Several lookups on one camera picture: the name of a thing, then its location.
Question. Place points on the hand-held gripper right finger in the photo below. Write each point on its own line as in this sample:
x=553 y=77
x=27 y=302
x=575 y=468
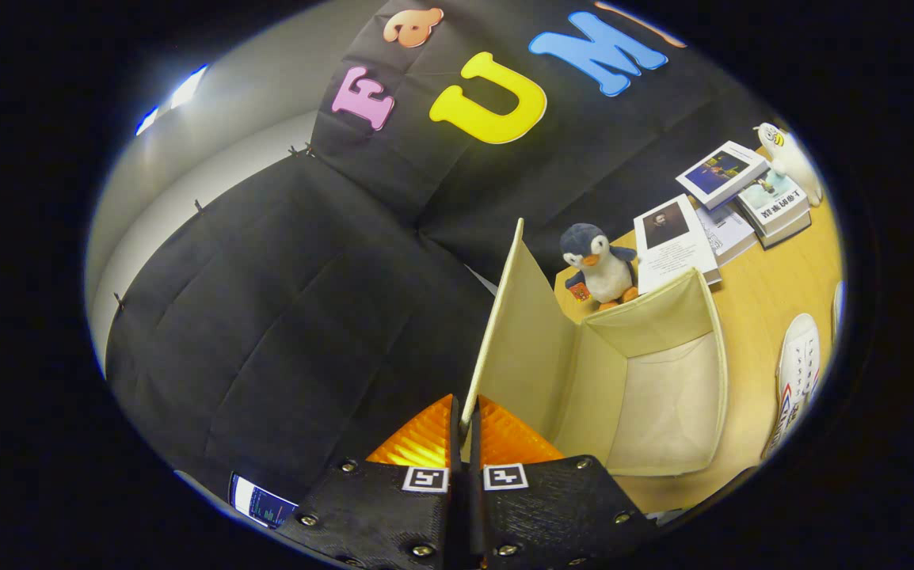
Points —
x=477 y=507

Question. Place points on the white duck plush toy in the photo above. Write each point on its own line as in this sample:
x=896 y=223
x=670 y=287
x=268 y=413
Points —
x=794 y=162

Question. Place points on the teal cover book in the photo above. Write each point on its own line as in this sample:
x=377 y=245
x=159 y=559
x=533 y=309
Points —
x=774 y=202

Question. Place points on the penguin plush toy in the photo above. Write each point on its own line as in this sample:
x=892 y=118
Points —
x=603 y=269

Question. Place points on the large ceiling light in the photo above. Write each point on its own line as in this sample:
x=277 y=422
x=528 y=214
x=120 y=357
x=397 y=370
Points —
x=188 y=87

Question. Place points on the portrait cover book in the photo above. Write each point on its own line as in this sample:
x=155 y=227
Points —
x=671 y=241

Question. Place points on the plain thick book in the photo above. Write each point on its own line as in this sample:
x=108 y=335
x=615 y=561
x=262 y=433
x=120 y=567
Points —
x=790 y=233

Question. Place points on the white text cover book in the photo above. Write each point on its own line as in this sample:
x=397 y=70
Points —
x=726 y=233

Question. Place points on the blue lit screen device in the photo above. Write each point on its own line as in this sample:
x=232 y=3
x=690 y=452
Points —
x=263 y=503

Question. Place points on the blue picture cover book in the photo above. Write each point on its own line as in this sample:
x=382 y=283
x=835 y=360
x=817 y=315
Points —
x=718 y=172

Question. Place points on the beige fabric storage box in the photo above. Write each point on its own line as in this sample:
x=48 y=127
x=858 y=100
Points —
x=647 y=396

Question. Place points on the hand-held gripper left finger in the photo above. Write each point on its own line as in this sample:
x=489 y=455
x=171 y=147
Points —
x=455 y=507

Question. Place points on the white canvas shoe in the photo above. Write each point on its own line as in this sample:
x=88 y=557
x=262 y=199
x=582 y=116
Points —
x=839 y=309
x=797 y=372

